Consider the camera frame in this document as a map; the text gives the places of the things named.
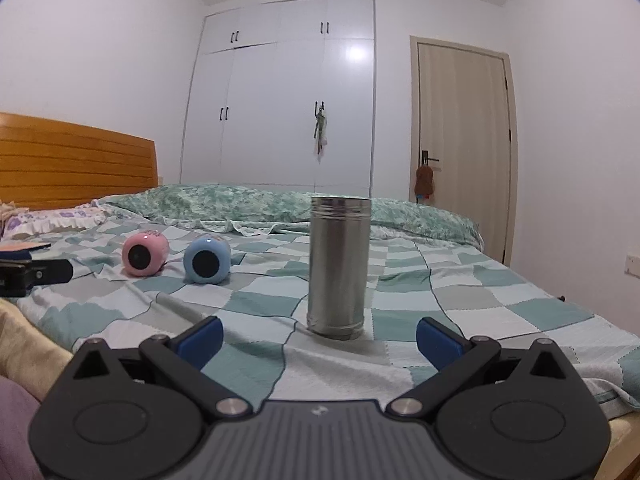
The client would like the checked bed sheet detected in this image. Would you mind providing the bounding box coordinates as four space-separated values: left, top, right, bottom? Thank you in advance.
0 210 640 411

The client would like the blue round speaker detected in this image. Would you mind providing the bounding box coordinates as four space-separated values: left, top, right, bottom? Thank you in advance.
183 234 232 285

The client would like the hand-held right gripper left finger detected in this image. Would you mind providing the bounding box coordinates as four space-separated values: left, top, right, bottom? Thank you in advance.
72 316 252 418

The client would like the brown bag on door handle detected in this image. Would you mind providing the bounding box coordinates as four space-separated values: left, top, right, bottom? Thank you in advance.
414 164 436 202

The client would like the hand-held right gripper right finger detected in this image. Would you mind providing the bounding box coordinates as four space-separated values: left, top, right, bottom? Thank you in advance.
389 316 568 418

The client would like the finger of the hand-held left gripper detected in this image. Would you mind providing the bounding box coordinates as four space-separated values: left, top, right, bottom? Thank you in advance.
27 259 74 285

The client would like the beige door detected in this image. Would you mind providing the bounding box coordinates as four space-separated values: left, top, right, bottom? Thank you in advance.
410 35 518 266

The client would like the purple cloth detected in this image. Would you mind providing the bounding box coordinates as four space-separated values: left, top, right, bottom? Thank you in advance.
0 375 47 480

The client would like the green floral quilt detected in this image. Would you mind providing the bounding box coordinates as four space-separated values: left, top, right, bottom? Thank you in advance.
95 183 485 248

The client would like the beige blanket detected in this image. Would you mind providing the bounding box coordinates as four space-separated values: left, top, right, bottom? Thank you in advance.
0 297 76 403

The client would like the stainless steel cup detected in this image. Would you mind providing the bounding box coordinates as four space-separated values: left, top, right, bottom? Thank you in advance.
306 196 373 341

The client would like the white wardrobe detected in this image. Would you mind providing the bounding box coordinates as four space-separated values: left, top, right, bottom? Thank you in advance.
180 0 377 200

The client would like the wooden bed headboard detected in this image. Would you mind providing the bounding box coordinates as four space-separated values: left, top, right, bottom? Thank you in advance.
0 112 158 211

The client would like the purple floral pillow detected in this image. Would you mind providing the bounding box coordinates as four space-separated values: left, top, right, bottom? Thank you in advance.
0 204 108 241

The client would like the pink round speaker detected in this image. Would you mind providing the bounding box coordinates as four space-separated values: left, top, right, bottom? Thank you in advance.
122 230 170 277

